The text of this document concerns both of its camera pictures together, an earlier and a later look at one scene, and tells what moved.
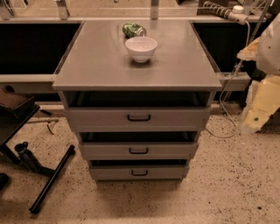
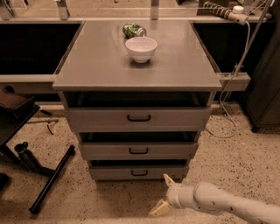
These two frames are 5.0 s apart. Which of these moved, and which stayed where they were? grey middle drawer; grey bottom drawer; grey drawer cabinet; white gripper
Moved: white gripper
Stayed: grey drawer cabinet; grey middle drawer; grey bottom drawer
